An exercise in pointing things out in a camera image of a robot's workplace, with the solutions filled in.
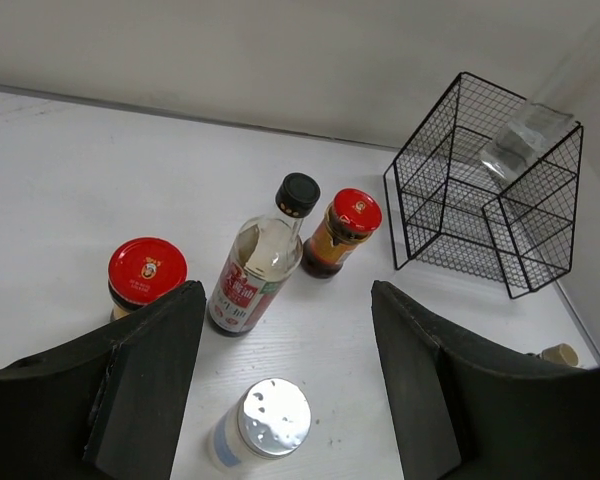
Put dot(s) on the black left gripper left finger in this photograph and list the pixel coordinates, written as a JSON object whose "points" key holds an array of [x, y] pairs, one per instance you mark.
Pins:
{"points": [[108, 404]]}

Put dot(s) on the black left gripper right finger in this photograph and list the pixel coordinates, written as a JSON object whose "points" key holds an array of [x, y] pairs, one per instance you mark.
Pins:
{"points": [[464, 407]]}

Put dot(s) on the white shaker silver lid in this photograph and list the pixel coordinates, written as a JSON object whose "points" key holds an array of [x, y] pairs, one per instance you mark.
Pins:
{"points": [[269, 422]]}

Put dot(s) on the soy sauce bottle black cap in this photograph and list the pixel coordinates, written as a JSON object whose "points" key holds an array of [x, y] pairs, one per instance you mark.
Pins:
{"points": [[264, 254]]}

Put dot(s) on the clear glass oil bottle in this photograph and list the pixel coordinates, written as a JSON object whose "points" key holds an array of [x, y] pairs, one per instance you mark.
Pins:
{"points": [[534, 127]]}

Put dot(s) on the small yellow bottle right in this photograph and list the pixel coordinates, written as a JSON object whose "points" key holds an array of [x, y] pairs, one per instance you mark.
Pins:
{"points": [[560, 354]]}

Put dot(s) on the short red-lid sauce jar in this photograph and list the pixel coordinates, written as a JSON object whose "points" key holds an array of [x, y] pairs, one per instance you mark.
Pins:
{"points": [[142, 270]]}

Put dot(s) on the tall red-lid sauce jar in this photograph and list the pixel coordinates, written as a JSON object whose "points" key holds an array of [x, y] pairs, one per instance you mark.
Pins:
{"points": [[349, 221]]}

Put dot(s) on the black wire rack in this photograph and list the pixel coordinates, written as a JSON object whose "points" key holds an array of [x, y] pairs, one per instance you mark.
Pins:
{"points": [[447, 209]]}

